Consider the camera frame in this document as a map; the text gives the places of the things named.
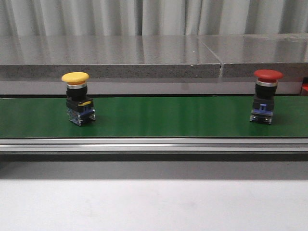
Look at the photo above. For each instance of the yellow push button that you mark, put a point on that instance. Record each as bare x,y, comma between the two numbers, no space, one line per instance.
79,106

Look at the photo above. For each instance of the red push button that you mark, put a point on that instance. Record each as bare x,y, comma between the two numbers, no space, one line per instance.
265,89

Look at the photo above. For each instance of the green conveyor belt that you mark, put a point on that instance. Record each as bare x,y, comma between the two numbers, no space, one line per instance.
195,116

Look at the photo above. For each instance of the grey stone counter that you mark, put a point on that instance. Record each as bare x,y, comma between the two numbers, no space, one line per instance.
118,65

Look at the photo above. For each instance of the red tray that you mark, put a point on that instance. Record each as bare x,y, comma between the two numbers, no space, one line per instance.
304,90

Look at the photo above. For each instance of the white curtain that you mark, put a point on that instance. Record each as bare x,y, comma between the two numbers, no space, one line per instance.
152,17

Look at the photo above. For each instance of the aluminium conveyor frame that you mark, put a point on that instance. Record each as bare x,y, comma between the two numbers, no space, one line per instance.
159,145

